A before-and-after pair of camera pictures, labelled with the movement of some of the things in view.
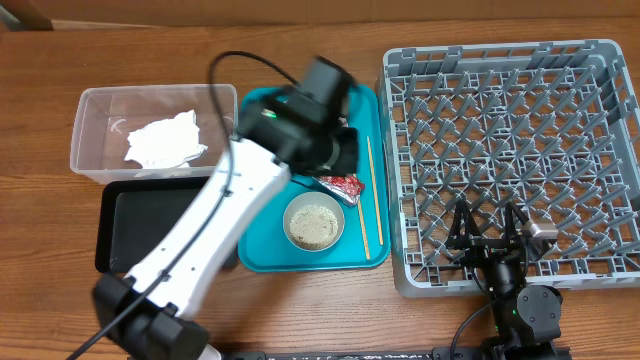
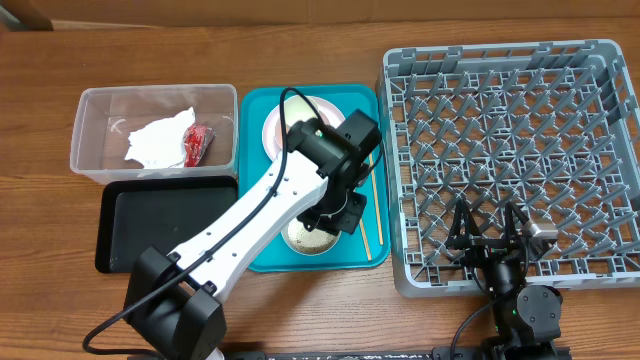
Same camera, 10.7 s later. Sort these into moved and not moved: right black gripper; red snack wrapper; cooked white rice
Moved: red snack wrapper
Not moved: right black gripper; cooked white rice
